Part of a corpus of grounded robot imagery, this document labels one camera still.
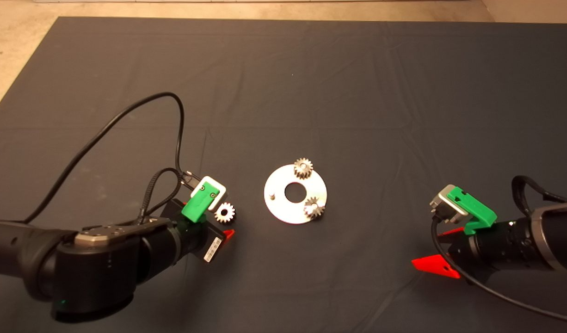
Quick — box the smooth black left camera cable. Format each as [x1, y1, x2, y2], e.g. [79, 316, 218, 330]
[24, 92, 197, 225]

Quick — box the braided black right arm cable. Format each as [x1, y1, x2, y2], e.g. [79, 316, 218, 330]
[511, 175, 567, 219]

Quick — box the steel planetary gear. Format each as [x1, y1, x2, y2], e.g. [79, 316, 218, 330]
[215, 202, 237, 224]
[294, 158, 314, 180]
[303, 197, 326, 220]

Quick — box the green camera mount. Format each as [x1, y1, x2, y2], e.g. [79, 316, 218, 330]
[447, 185, 498, 236]
[181, 181, 221, 224]

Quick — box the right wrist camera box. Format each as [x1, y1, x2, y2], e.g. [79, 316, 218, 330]
[430, 184, 470, 226]

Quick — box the braided black arm cable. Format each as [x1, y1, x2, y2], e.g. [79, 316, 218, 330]
[139, 167, 185, 223]
[511, 175, 567, 219]

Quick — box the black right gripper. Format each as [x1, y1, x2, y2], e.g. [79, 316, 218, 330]
[411, 226, 497, 285]

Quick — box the round metal carrier plate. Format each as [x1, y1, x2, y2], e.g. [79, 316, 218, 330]
[264, 162, 328, 225]

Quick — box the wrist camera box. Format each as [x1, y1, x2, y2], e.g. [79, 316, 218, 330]
[191, 176, 228, 213]
[430, 184, 470, 226]

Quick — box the green left camera mount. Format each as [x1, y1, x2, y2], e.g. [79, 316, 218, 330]
[181, 181, 221, 224]

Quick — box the smooth black right camera cable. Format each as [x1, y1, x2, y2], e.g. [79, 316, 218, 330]
[430, 216, 567, 324]

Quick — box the braided black left arm cable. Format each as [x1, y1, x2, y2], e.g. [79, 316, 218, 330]
[139, 167, 185, 223]

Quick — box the smooth black camera cable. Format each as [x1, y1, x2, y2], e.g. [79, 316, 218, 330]
[430, 216, 567, 324]
[24, 92, 197, 225]

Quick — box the green right camera mount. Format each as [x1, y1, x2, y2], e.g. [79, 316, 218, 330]
[447, 185, 498, 236]

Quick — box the dark grey table cloth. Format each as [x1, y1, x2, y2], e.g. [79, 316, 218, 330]
[0, 17, 567, 333]

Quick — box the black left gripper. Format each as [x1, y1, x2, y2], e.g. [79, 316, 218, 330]
[166, 199, 236, 264]

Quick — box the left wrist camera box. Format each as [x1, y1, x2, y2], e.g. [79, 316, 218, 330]
[191, 176, 228, 213]

